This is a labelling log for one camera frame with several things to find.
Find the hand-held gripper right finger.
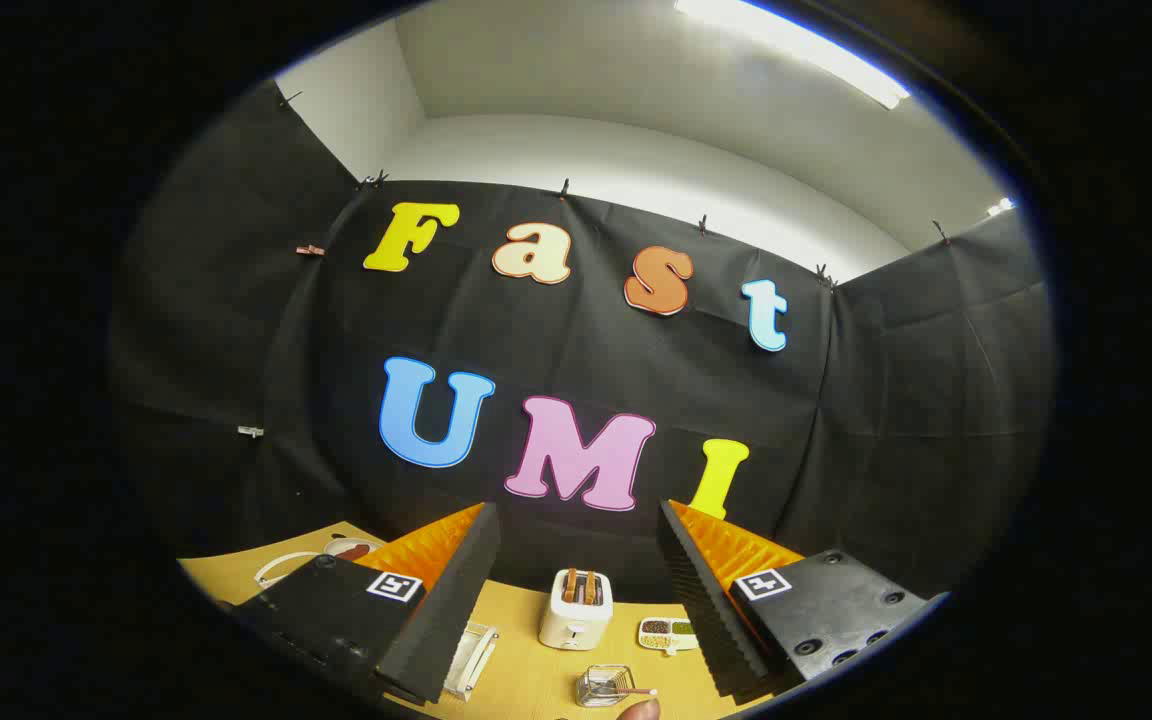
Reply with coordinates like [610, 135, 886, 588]
[658, 499, 952, 701]

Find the clear wire basket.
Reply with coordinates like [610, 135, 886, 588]
[576, 664, 637, 708]

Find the black backdrop cloth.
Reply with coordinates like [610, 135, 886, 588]
[106, 80, 1057, 611]

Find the white divided tray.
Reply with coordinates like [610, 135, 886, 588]
[637, 617, 700, 657]

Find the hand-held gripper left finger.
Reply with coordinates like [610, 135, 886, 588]
[219, 502, 502, 706]

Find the white toaster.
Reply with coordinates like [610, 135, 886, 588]
[538, 568, 615, 651]

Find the white wire dish rack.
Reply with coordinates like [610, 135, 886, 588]
[254, 550, 499, 701]

